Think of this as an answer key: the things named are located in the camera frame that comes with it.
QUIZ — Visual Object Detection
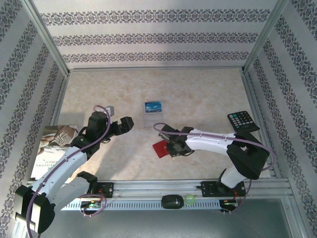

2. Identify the red card holder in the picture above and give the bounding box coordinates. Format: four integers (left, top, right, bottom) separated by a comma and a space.
152, 139, 171, 159

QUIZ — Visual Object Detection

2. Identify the clear acrylic card stand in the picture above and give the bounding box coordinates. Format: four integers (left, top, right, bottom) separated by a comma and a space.
143, 101, 164, 128

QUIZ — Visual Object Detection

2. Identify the blue credit card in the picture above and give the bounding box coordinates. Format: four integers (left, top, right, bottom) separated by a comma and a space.
144, 101, 163, 114

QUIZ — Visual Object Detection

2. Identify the brown white book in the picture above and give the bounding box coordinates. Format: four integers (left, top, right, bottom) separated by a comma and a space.
31, 124, 79, 179

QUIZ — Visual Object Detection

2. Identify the green ball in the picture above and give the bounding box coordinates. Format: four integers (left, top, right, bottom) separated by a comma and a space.
184, 193, 196, 206

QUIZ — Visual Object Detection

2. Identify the black computer mouse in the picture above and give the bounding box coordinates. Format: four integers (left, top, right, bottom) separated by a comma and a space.
160, 194, 184, 210

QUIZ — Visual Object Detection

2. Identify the black calculator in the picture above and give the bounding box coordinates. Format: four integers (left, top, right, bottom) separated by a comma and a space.
227, 111, 261, 134

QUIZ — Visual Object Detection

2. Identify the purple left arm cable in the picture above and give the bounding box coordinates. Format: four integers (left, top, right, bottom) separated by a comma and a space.
26, 105, 112, 238

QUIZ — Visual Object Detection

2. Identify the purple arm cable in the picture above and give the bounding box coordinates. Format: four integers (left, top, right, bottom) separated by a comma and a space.
153, 122, 277, 214
26, 105, 112, 238

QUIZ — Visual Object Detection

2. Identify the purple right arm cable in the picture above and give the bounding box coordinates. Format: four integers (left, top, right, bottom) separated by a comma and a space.
153, 122, 277, 214

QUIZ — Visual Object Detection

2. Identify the aluminium front rail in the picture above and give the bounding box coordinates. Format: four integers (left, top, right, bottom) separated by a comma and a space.
23, 179, 290, 200

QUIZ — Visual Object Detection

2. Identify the aluminium side rail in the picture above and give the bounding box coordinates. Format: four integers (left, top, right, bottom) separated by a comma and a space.
240, 69, 283, 179
49, 73, 70, 127

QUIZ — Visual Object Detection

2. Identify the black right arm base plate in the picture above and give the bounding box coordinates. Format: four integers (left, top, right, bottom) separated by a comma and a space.
201, 180, 246, 198

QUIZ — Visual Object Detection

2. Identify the aluminium back rail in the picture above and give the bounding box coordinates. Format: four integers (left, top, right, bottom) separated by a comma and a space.
68, 65, 245, 73

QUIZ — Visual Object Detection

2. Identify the white slotted cable duct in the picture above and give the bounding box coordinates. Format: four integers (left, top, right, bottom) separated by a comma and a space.
60, 200, 221, 211

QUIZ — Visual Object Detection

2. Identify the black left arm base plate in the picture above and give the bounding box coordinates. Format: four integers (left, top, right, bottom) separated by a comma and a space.
95, 182, 114, 198

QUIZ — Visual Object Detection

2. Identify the aluminium frame post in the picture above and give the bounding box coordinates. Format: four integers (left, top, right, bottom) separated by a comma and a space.
21, 0, 71, 76
244, 0, 292, 74

